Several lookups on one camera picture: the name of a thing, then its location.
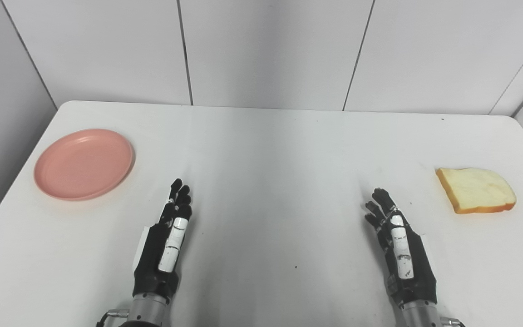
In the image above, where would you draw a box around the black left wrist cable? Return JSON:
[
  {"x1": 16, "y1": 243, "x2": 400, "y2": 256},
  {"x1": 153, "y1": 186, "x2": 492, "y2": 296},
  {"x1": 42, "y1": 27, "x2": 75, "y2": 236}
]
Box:
[{"x1": 96, "y1": 309, "x2": 130, "y2": 327}]

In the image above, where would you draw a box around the slice of white bread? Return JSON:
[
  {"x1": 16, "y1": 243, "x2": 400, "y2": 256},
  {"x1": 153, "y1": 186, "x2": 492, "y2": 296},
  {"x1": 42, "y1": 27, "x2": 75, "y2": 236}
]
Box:
[{"x1": 435, "y1": 167, "x2": 517, "y2": 214}]

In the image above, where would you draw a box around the pink round plate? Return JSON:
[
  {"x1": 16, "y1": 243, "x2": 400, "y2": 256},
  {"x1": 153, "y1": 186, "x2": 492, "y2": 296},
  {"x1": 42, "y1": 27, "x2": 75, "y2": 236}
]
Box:
[{"x1": 34, "y1": 129, "x2": 135, "y2": 202}]

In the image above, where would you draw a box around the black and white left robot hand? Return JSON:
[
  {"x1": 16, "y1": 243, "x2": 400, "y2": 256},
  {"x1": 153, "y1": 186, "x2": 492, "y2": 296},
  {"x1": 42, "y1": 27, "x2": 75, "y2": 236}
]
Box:
[{"x1": 132, "y1": 178, "x2": 194, "y2": 305}]

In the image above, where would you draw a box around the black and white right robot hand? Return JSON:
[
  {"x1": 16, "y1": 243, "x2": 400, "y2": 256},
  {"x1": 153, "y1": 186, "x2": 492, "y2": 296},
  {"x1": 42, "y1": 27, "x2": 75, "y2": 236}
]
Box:
[{"x1": 364, "y1": 188, "x2": 438, "y2": 307}]

